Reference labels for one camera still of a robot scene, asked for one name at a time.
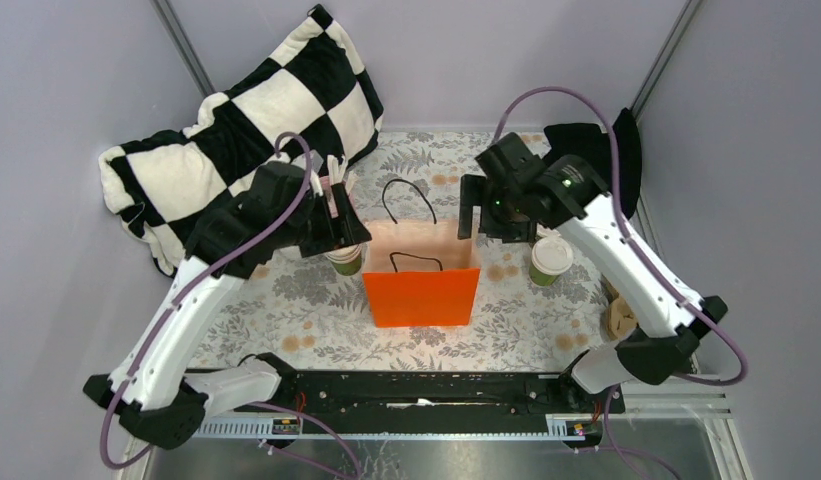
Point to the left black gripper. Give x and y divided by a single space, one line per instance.
346 229

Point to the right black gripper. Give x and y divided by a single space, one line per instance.
473 191

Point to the orange paper bag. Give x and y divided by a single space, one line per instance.
420 273

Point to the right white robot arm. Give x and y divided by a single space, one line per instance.
673 318

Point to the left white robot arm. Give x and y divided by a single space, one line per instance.
151 392

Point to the pink straw holder cup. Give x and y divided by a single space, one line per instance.
338 174

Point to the stack of green cups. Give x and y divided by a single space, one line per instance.
346 261

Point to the black cloth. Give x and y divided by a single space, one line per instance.
591 143

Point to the black white checkered pillow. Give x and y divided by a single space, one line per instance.
311 93

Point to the brown cardboard cup carrier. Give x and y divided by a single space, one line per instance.
619 319

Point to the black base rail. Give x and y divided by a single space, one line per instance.
439 403

